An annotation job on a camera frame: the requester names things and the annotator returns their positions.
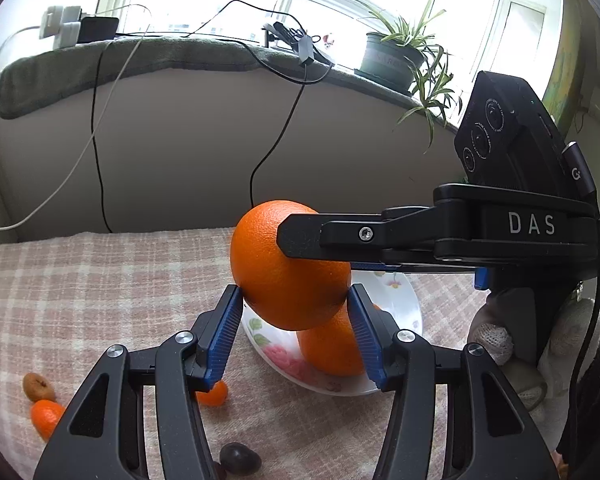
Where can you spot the small mandarin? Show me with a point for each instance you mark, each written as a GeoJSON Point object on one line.
{"type": "Point", "coordinates": [45, 417]}

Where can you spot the person's right hand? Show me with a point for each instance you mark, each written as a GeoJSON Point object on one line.
{"type": "Point", "coordinates": [490, 337]}

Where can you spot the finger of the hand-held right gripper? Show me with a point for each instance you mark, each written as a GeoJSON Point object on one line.
{"type": "Point", "coordinates": [375, 266]}
{"type": "Point", "coordinates": [330, 237]}

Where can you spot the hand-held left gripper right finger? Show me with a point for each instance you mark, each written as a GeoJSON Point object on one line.
{"type": "Point", "coordinates": [362, 330]}

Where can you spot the checked pink tablecloth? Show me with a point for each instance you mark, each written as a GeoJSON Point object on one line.
{"type": "Point", "coordinates": [105, 290]}

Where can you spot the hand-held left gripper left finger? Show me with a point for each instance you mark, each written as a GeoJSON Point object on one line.
{"type": "Point", "coordinates": [225, 330]}

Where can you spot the brown longan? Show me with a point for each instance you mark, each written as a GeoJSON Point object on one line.
{"type": "Point", "coordinates": [37, 387]}

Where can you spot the dark green plant pot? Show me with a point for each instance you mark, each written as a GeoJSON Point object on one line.
{"type": "Point", "coordinates": [387, 60]}

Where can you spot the small orange kumquat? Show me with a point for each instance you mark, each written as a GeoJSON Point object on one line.
{"type": "Point", "coordinates": [216, 396]}

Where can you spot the floral white plate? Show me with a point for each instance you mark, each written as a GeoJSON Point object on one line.
{"type": "Point", "coordinates": [405, 305]}

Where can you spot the large orange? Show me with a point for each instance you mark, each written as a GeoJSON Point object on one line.
{"type": "Point", "coordinates": [280, 280]}
{"type": "Point", "coordinates": [330, 350]}

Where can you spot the green windowsill cloth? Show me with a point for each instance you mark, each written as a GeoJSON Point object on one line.
{"type": "Point", "coordinates": [180, 55]}

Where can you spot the black power brick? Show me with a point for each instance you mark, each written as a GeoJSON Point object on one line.
{"type": "Point", "coordinates": [97, 29]}

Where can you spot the dark purple plum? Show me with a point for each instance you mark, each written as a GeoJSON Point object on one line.
{"type": "Point", "coordinates": [240, 457]}

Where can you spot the small red figurine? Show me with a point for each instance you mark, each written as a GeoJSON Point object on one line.
{"type": "Point", "coordinates": [328, 39]}

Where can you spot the black device on stand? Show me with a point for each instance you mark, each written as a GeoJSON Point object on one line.
{"type": "Point", "coordinates": [285, 35]}

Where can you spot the spider plant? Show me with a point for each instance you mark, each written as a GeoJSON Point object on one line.
{"type": "Point", "coordinates": [430, 90]}

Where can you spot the wall map poster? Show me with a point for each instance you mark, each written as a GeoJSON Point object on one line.
{"type": "Point", "coordinates": [567, 75]}

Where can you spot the white power adapter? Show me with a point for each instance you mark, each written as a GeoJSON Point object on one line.
{"type": "Point", "coordinates": [67, 27]}
{"type": "Point", "coordinates": [50, 22]}

